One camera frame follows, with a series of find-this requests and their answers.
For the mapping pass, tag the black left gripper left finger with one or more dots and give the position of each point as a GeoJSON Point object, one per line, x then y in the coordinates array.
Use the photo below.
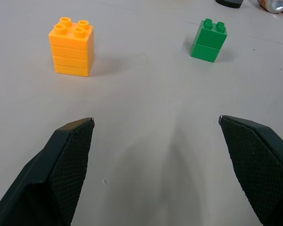
{"type": "Point", "coordinates": [49, 174]}

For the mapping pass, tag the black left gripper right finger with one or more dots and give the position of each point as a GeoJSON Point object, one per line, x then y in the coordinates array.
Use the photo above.
{"type": "Point", "coordinates": [259, 160]}

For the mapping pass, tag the green toy brick stack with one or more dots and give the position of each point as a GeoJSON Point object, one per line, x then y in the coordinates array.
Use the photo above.
{"type": "Point", "coordinates": [208, 42]}

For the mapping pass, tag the orange toy brick stack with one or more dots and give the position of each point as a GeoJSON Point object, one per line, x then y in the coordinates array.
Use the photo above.
{"type": "Point", "coordinates": [70, 47]}

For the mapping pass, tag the silver drink can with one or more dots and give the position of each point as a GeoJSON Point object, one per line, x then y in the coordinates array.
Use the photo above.
{"type": "Point", "coordinates": [274, 4]}

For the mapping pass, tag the dark round object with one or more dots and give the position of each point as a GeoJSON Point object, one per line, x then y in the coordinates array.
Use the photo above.
{"type": "Point", "coordinates": [230, 2]}

